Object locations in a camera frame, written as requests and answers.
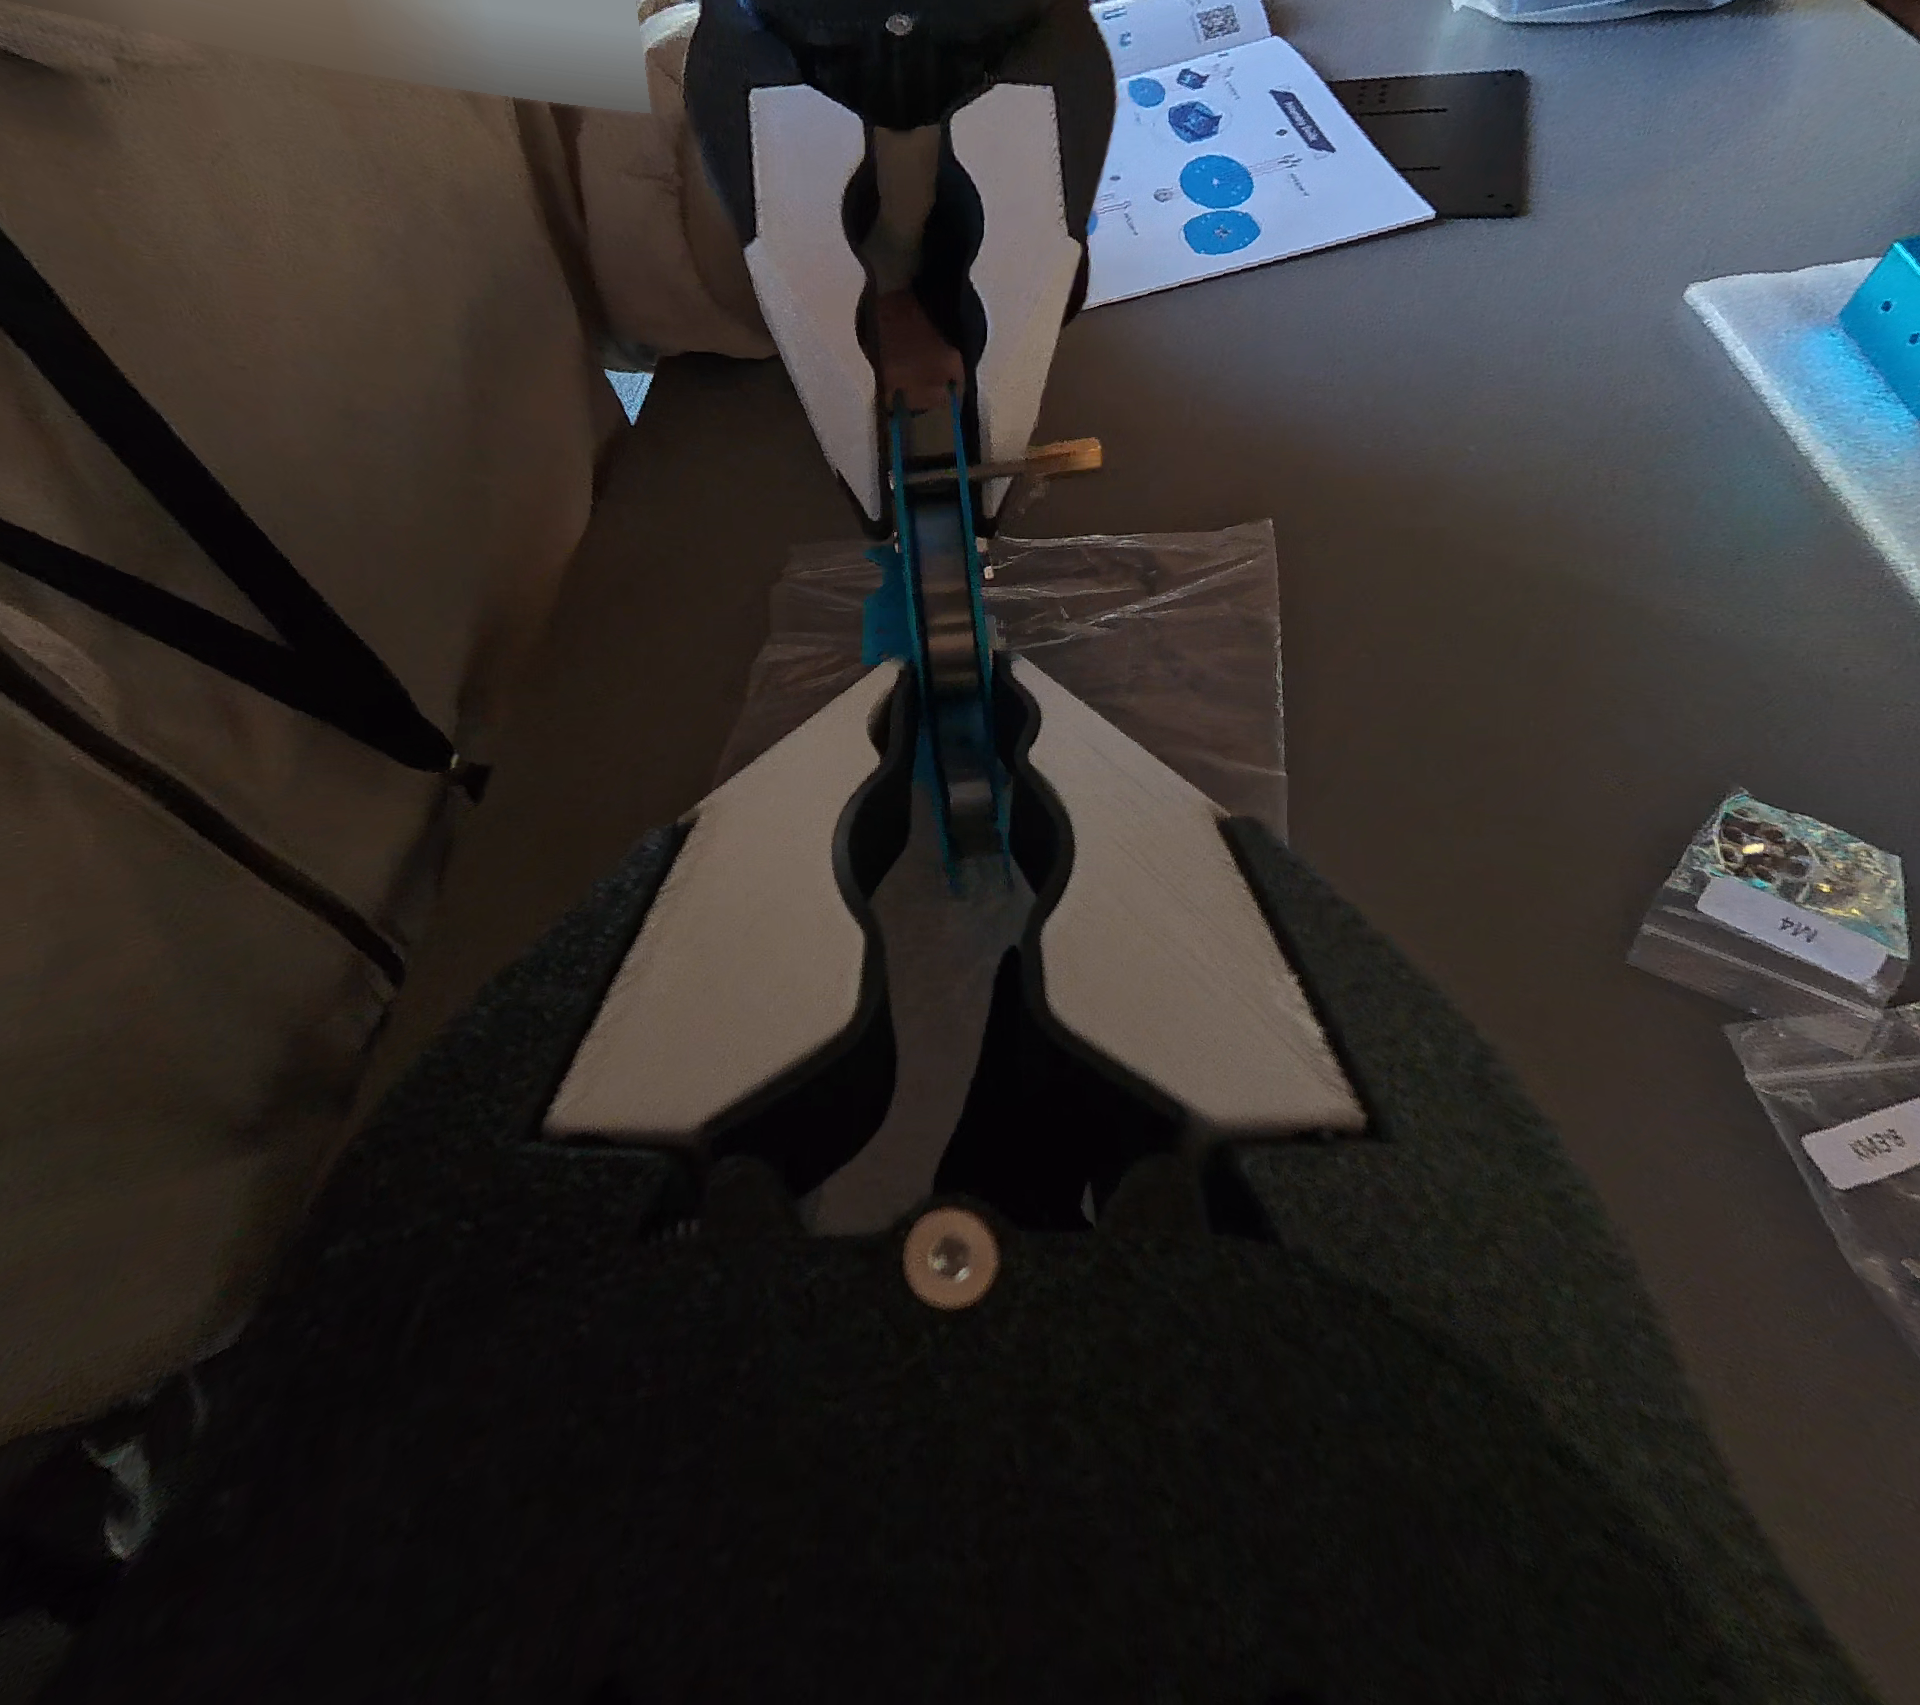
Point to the grey office chair with armrest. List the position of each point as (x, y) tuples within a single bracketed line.
[(627, 395)]

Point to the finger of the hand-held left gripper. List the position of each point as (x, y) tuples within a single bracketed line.
[(803, 264), (1026, 264)]

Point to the black perforated metal plate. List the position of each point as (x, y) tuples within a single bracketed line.
[(1448, 143)]

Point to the person's beige jacket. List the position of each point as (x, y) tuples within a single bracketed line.
[(223, 534)]

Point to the brass standoff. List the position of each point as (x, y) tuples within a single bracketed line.
[(1067, 459)]

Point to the pile of small hardware bags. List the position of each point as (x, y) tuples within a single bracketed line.
[(1784, 927)]

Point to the white instruction booklet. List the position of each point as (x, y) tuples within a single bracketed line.
[(1260, 161)]

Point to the grey desk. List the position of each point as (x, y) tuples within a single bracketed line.
[(1499, 610)]

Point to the blue U-shaped metal bracket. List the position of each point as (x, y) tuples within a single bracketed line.
[(1885, 326)]

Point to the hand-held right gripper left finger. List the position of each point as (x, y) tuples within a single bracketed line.
[(722, 969)]

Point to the large clear plastic bag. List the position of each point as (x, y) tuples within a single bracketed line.
[(1171, 626)]

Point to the white foam sheet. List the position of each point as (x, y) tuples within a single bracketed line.
[(1800, 385)]

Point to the blue metal turntable assembly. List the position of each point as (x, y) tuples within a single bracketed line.
[(945, 626)]

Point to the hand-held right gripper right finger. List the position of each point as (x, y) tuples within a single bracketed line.
[(1183, 969)]

